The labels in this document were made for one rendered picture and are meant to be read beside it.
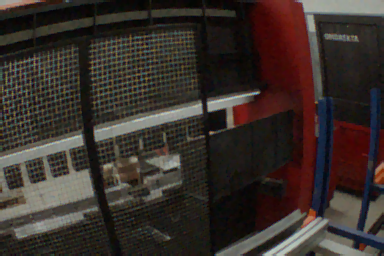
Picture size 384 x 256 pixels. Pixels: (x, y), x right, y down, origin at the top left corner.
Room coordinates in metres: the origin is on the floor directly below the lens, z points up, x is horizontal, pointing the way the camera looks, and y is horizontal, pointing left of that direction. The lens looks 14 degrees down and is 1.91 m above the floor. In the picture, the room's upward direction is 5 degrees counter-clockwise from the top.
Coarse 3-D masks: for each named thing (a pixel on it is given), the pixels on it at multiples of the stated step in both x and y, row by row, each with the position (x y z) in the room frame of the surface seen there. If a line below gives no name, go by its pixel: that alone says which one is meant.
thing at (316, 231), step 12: (288, 216) 0.71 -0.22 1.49; (300, 216) 0.70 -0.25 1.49; (276, 228) 0.68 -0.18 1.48; (288, 228) 0.67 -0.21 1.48; (312, 228) 0.67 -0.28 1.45; (324, 228) 0.67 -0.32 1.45; (252, 240) 0.63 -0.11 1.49; (264, 240) 0.62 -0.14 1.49; (276, 240) 0.65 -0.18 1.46; (288, 240) 0.63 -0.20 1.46; (300, 240) 0.62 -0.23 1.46; (312, 240) 0.64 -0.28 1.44; (228, 252) 0.60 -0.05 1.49; (240, 252) 0.59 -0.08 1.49; (252, 252) 0.61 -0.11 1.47; (264, 252) 0.64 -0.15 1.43; (276, 252) 0.60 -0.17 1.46; (288, 252) 0.58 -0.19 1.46; (300, 252) 0.61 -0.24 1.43
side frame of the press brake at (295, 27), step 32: (256, 0) 2.95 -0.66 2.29; (288, 0) 2.66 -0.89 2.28; (256, 32) 3.00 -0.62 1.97; (288, 32) 2.71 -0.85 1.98; (256, 64) 3.04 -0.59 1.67; (288, 64) 2.75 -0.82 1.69; (256, 96) 3.07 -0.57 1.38; (288, 96) 2.78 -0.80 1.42; (288, 192) 2.76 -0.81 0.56; (256, 224) 3.07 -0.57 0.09
